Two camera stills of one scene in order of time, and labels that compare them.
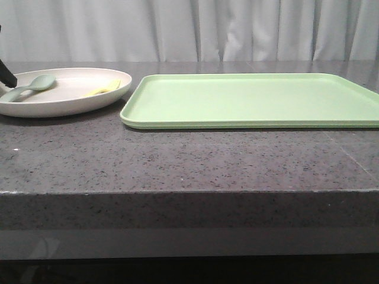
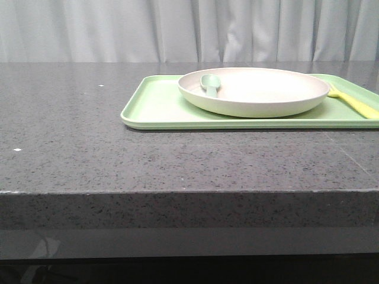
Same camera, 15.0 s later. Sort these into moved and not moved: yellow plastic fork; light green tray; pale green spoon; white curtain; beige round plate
Moved: pale green spoon; yellow plastic fork; beige round plate
Not moved: white curtain; light green tray
